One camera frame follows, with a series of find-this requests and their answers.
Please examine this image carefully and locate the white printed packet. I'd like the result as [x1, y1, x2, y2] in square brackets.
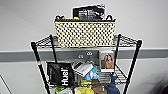
[72, 61, 95, 78]

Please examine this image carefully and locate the pale basket with dark spots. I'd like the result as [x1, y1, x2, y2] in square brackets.
[53, 14, 117, 49]

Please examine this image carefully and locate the yellow green packet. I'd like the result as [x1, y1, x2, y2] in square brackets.
[73, 16, 81, 21]

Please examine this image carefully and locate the blue white plush toy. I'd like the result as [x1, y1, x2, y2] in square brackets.
[85, 67, 101, 81]

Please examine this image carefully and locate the black wire shelf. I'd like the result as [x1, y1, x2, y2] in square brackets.
[30, 33, 144, 94]

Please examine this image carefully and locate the white box with portrait print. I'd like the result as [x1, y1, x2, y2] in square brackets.
[99, 50, 116, 74]

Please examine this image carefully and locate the blue shark plush toy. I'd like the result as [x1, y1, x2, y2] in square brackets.
[105, 74, 122, 94]

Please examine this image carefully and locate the black Huel bag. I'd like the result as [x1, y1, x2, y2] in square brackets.
[46, 61, 76, 88]

